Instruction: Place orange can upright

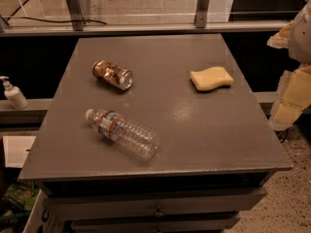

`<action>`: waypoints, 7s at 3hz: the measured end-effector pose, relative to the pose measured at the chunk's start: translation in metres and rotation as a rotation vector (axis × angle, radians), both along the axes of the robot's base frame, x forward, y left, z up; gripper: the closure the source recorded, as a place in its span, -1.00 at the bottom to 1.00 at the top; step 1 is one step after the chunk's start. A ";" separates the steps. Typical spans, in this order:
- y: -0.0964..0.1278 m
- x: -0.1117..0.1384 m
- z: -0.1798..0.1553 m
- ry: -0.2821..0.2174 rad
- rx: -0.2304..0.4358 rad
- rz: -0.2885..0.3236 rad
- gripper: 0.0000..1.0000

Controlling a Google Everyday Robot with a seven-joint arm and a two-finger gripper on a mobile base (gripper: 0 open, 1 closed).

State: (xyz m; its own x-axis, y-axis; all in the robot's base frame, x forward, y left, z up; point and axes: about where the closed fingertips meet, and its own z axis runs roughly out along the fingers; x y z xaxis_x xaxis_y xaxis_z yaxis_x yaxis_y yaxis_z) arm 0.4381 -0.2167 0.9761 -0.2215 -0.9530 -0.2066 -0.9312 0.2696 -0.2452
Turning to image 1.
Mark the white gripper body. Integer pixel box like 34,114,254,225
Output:
289,1,311,64

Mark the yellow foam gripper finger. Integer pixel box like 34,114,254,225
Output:
267,22,293,49
268,63,311,131

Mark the orange soda can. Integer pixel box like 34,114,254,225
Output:
92,60,133,90

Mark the yellow sponge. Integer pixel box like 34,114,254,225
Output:
190,66,233,91

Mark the grey drawer cabinet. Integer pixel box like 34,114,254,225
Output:
20,34,292,233

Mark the clear plastic water bottle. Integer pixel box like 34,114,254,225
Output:
86,109,159,160

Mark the white pump dispenser bottle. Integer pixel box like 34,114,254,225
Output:
0,76,28,110

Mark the white cardboard box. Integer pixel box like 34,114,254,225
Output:
22,191,64,233

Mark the green snack bag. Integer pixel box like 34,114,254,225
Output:
3,182,39,212

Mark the metal railing frame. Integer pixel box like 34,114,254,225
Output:
0,0,311,38

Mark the black cable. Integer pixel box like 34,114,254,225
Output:
0,15,108,26

